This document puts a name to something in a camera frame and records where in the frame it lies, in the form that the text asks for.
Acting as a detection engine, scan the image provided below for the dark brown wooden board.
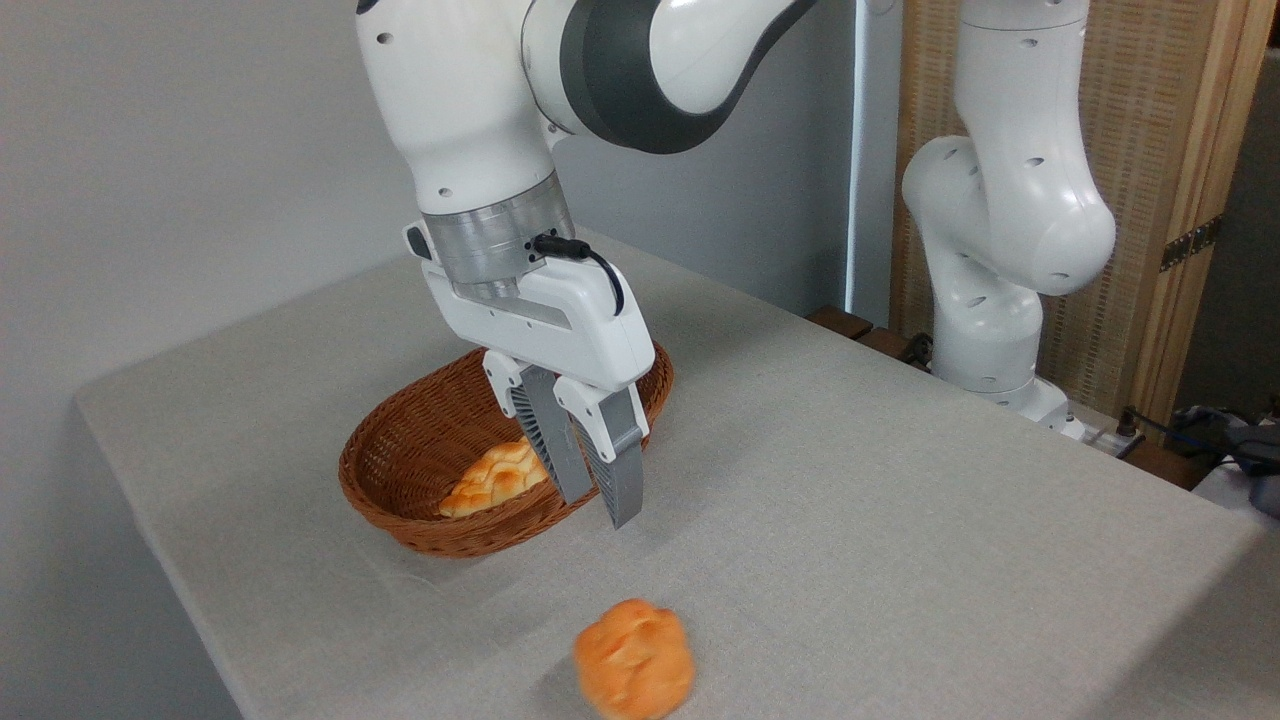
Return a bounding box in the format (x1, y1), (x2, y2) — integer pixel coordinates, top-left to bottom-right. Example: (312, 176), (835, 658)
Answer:
(807, 306), (1213, 492)

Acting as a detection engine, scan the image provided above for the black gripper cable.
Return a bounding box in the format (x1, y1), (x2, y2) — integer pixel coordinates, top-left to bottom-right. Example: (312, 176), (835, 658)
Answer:
(529, 232), (627, 318)

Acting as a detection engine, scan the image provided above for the grey tablecloth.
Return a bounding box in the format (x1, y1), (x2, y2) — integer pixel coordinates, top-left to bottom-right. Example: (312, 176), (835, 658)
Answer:
(72, 228), (1280, 720)

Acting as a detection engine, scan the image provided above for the dark metal screen hinge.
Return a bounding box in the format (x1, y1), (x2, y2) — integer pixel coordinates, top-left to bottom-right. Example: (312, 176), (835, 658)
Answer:
(1159, 215), (1224, 274)

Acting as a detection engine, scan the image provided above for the long braided bread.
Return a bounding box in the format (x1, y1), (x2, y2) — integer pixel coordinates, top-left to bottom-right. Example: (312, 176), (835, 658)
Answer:
(437, 436), (552, 520)

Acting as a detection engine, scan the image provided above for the wooden rattan folding screen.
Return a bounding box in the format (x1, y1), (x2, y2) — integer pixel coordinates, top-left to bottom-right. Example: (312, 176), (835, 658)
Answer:
(889, 0), (1280, 433)

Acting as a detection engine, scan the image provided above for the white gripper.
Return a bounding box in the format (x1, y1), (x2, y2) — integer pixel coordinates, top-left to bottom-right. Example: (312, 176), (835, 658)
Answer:
(403, 220), (658, 531)

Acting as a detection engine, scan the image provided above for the brown wicker basket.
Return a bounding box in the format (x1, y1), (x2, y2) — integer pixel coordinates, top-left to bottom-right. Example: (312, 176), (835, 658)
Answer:
(338, 340), (675, 559)

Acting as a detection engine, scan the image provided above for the round bread roll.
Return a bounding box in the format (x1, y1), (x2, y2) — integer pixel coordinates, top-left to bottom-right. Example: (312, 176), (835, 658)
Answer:
(572, 597), (697, 720)

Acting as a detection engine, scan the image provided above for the white power strip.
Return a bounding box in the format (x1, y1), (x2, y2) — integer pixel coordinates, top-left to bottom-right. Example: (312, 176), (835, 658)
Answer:
(1082, 422), (1147, 460)

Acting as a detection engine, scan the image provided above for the black power cable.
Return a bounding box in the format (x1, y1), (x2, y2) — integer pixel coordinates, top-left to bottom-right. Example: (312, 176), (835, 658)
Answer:
(1118, 405), (1201, 446)

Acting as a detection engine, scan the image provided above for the black and grey device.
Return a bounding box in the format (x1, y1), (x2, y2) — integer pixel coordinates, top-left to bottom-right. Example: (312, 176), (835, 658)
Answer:
(1166, 404), (1280, 518)

